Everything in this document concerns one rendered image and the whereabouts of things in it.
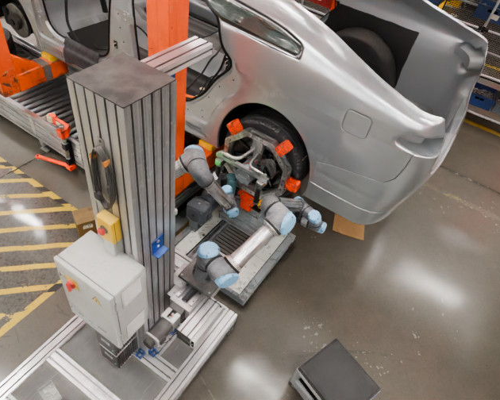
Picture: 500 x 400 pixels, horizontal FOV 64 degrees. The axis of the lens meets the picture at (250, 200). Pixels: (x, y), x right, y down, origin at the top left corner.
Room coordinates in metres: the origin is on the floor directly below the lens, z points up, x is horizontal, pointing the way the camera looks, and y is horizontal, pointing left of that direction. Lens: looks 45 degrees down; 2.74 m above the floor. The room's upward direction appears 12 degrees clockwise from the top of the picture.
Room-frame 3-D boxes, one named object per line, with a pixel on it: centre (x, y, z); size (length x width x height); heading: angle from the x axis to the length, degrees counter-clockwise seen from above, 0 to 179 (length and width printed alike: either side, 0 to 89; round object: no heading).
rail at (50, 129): (2.69, 1.75, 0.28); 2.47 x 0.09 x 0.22; 65
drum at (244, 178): (2.18, 0.04, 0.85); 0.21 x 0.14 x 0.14; 155
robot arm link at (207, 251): (1.27, 0.16, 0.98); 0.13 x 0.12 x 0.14; 47
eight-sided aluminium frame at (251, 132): (2.24, 0.01, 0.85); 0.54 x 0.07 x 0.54; 65
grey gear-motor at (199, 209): (2.29, 0.33, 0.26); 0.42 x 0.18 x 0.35; 155
